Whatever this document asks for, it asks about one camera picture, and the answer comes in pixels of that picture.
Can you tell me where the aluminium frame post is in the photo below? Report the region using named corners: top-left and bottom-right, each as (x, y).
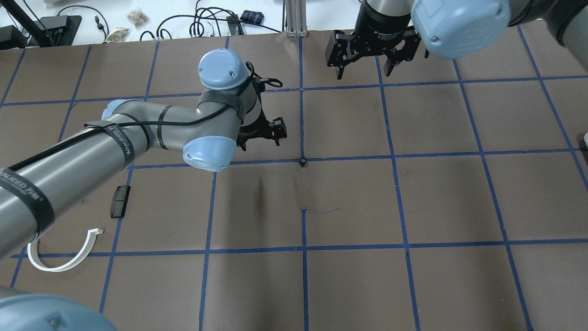
top-left (282, 0), bottom-right (308, 38)

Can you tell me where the black brake pad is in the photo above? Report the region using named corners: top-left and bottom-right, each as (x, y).
top-left (110, 186), bottom-right (131, 219)

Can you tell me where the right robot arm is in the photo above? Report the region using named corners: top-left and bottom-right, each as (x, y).
top-left (325, 0), bottom-right (587, 80)

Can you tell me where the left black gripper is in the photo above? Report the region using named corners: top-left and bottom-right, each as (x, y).
top-left (237, 87), bottom-right (288, 149)

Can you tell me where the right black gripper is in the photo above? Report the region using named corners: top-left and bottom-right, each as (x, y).
top-left (325, 0), bottom-right (421, 80)

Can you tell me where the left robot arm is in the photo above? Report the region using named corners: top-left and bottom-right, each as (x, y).
top-left (0, 48), bottom-right (287, 258)

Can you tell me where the white curved plastic clip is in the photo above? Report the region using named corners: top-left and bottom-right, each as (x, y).
top-left (28, 228), bottom-right (104, 273)

